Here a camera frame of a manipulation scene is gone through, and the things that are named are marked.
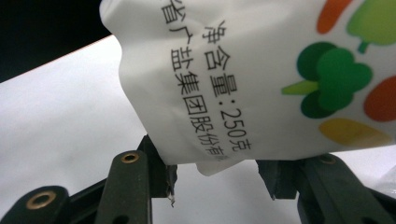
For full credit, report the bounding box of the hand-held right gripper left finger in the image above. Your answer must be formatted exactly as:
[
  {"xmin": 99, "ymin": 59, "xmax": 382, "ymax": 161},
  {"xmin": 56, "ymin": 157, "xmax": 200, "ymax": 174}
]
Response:
[{"xmin": 136, "ymin": 133, "xmax": 178, "ymax": 208}]

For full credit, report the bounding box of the white bag with vegetable print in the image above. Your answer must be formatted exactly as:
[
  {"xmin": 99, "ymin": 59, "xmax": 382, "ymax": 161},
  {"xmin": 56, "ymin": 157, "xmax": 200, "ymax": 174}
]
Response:
[{"xmin": 99, "ymin": 0, "xmax": 396, "ymax": 177}]

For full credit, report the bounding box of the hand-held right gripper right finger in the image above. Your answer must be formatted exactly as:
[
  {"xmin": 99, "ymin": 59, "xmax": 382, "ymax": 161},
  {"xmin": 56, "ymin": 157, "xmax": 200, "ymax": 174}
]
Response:
[{"xmin": 256, "ymin": 159, "xmax": 304, "ymax": 201}]

